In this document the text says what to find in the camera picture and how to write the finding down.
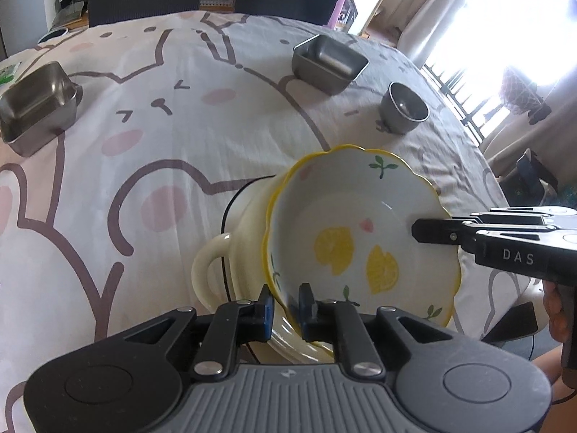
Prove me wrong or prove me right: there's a printed cartoon tablecloth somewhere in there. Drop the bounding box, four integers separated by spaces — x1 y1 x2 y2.
0 9 533 433

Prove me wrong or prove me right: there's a cream ceramic mug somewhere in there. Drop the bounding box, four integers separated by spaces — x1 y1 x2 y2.
191 171 337 366

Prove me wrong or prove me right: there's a purple cushion board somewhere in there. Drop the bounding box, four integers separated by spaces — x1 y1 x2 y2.
327 0 360 30

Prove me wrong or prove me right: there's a square stainless steel tray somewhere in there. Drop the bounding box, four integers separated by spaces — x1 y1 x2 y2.
0 61 83 158
291 34 368 96

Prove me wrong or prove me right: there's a yellow-rimmed lemon print bowl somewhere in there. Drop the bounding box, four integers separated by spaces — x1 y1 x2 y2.
262 144 463 358

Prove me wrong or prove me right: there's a patterned grey curtain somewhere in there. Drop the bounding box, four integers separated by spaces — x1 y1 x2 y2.
499 65 553 125

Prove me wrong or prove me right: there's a small round stainless steel bowl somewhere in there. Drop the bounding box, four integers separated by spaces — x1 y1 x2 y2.
376 82 430 135

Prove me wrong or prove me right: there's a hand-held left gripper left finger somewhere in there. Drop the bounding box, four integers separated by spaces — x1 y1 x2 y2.
124 284 276 382

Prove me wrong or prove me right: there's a white plate with black rim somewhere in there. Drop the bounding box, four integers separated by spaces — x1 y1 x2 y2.
221 175 289 366

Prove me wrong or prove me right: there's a small dark round bowl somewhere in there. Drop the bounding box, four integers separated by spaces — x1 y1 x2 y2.
37 27 70 45

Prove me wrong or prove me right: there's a person's bare leg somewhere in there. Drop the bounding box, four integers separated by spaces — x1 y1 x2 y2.
532 352 569 412

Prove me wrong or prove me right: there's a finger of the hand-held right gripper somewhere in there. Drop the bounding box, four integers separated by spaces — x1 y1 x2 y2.
464 206 577 232
411 218 479 248

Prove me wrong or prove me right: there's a plain beige curtain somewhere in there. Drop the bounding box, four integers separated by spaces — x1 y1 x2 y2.
397 0 479 68

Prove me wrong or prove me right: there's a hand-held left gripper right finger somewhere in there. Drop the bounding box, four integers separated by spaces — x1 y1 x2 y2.
298 283 456 380

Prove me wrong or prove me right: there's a person's right hand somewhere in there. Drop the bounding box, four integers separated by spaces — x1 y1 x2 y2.
542 280 569 346

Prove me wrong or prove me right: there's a green and white packet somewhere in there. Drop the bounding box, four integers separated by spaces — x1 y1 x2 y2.
0 61 21 89

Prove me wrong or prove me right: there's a black balcony railing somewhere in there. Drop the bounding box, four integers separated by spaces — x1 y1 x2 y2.
421 63 511 146

